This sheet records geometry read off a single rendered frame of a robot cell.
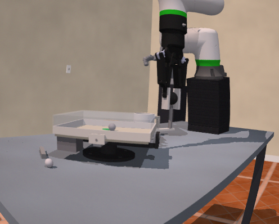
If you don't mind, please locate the white ball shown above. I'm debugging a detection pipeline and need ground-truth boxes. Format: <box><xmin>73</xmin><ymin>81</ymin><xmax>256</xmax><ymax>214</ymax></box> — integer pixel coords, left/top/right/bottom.
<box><xmin>45</xmin><ymin>158</ymin><xmax>53</xmax><ymax>167</ymax></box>

